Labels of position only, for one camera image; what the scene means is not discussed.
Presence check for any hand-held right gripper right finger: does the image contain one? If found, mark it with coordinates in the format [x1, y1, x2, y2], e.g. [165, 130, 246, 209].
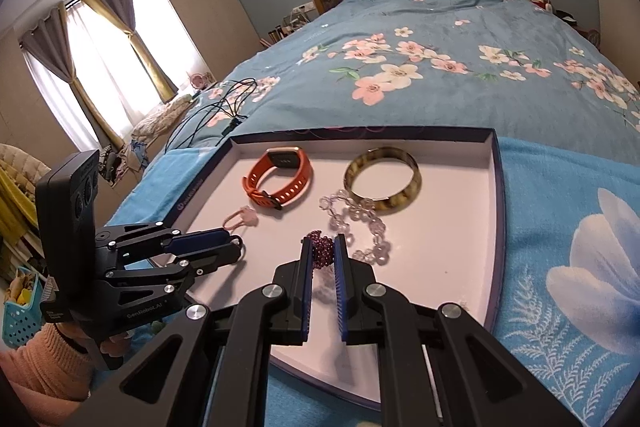
[333, 233, 583, 427]

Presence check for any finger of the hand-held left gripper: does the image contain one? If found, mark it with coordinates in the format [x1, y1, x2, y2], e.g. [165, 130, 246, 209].
[95, 222, 232, 259]
[101, 242, 247, 297]

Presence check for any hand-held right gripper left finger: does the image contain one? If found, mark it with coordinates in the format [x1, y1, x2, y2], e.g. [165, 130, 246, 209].
[65, 234, 316, 427]

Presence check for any purple bead bracelet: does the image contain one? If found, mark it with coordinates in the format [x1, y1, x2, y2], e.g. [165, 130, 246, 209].
[304, 229, 338, 272]

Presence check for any pink string charm bracelet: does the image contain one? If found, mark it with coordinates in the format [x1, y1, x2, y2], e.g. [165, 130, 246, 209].
[221, 205, 259, 230]

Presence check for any clear crystal bracelet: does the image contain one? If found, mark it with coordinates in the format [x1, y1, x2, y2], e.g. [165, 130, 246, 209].
[319, 188, 391, 265]

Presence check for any orange smartwatch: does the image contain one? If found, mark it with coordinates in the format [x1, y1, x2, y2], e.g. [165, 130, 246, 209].
[242, 147, 315, 211]

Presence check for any tortoiseshell bangle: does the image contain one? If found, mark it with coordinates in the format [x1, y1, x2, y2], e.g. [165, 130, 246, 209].
[343, 148, 422, 214]

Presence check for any dark blue shallow box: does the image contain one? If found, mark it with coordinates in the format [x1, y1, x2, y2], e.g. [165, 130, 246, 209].
[117, 127, 508, 408]

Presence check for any person's left forearm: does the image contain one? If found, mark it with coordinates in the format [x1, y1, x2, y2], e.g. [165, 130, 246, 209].
[0, 321, 99, 413]

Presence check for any person's left hand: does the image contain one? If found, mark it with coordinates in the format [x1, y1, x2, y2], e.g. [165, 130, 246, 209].
[100, 335, 130, 357]

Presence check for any cream quilted cushion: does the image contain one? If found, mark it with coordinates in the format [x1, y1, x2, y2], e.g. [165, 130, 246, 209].
[0, 143, 49, 228]

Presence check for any mixed clothes pile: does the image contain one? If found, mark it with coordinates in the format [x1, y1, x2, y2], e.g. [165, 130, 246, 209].
[97, 139, 151, 182]

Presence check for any teal plastic basket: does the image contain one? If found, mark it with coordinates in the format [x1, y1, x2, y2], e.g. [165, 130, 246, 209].
[2, 264, 44, 348]

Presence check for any crumpled cream blanket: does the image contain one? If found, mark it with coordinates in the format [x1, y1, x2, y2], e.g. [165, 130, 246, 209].
[132, 99, 193, 140]

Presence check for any grey and yellow curtain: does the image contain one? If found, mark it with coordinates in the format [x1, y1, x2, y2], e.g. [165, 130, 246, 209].
[20, 7, 126, 152]
[82, 0, 178, 100]

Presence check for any blue towel blanket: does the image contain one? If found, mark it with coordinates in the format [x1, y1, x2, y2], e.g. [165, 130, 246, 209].
[97, 137, 640, 427]

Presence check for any cluttered nightstand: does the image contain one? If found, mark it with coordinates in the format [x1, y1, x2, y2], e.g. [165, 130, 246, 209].
[260, 9, 316, 48]

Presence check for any bed with floral duvet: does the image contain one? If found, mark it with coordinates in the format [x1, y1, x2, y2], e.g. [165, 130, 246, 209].
[165, 0, 640, 152]

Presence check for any nightstand with red items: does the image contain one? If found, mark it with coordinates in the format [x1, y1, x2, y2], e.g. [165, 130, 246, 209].
[530, 0, 601, 44]

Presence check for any black cable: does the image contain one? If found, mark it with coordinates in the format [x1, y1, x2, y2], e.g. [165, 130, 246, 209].
[164, 78, 258, 152]

